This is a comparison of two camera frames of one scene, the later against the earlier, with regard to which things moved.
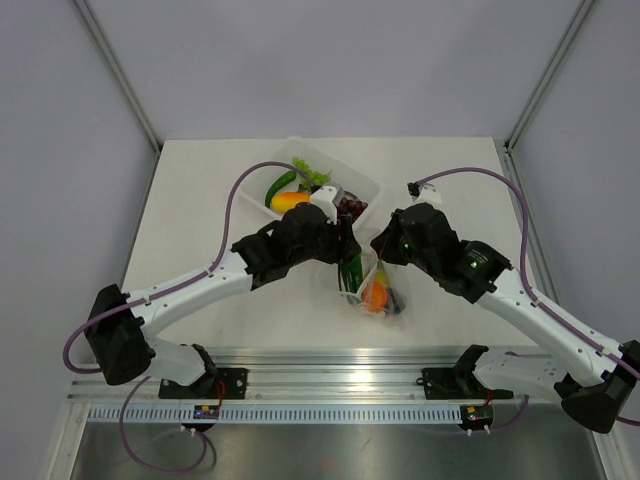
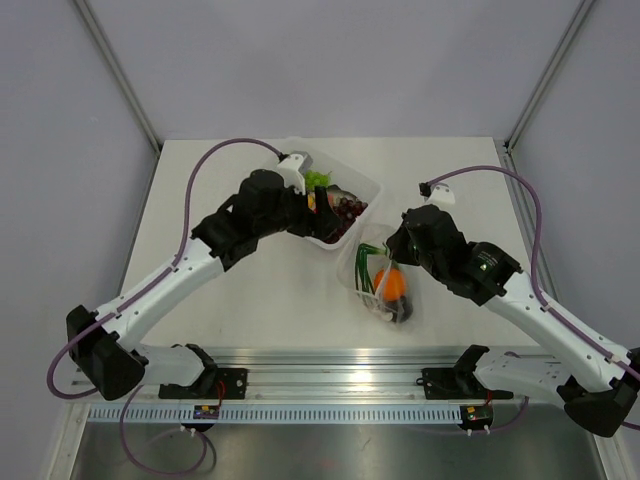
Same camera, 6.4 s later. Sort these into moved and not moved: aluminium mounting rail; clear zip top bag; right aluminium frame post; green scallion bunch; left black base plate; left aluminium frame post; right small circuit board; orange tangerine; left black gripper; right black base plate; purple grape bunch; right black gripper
Moved: left black gripper; orange tangerine; green scallion bunch; clear zip top bag
Not moved: purple grape bunch; aluminium mounting rail; right small circuit board; left aluminium frame post; right aluminium frame post; right black gripper; right black base plate; left black base plate
